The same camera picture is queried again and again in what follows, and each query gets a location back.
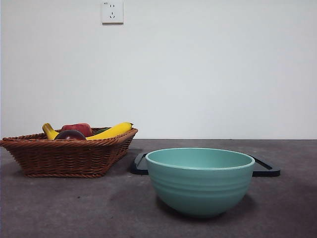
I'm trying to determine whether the teal ribbed bowl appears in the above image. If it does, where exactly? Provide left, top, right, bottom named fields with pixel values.
left=145, top=147, right=256, bottom=219

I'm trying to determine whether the dark purple plum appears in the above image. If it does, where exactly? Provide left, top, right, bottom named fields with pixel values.
left=54, top=130, right=87, bottom=141

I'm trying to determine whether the yellow banana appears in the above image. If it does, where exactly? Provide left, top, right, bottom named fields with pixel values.
left=42, top=121, right=134, bottom=141

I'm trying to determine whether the black rectangular tray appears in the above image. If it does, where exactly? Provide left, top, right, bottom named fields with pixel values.
left=130, top=152, right=281, bottom=177

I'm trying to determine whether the red apple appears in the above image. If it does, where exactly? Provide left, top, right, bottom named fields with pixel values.
left=61, top=122, right=93, bottom=137

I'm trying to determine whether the brown wicker basket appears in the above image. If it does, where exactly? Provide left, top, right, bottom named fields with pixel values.
left=0, top=127, right=138, bottom=178

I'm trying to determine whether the white wall socket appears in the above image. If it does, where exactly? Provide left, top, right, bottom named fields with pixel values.
left=101, top=0, right=124, bottom=25

